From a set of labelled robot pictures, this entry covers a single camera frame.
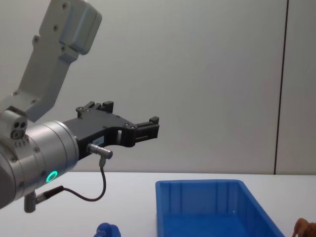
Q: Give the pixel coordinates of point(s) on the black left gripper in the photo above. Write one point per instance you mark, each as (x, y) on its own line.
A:
(98, 128)

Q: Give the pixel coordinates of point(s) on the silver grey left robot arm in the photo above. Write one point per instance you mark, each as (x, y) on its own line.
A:
(47, 148)

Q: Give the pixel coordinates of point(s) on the small blue toy figure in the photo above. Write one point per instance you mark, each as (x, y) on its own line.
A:
(108, 230)

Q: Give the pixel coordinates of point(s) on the blue plastic bin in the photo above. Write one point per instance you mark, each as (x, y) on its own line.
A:
(212, 214)

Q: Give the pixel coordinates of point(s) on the small brown toy animal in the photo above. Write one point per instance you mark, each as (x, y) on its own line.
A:
(304, 228)

